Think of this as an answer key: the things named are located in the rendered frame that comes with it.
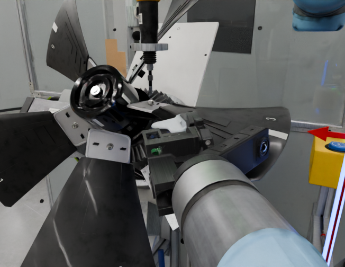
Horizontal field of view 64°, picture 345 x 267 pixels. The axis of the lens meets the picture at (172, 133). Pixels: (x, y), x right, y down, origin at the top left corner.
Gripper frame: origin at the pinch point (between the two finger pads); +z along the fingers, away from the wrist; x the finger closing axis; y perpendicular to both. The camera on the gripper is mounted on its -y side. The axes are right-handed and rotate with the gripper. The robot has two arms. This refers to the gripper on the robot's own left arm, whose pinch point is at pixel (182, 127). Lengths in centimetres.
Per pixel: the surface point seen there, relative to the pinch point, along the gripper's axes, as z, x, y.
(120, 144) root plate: 11.6, 5.6, 11.1
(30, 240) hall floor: 129, 109, 88
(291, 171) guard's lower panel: 52, 46, -55
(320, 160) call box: 8.9, 16.6, -33.5
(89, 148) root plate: 9.0, 4.4, 16.8
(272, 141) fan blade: -5.8, 2.6, -12.7
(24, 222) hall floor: 151, 108, 98
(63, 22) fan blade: 38.0, -19.8, 20.9
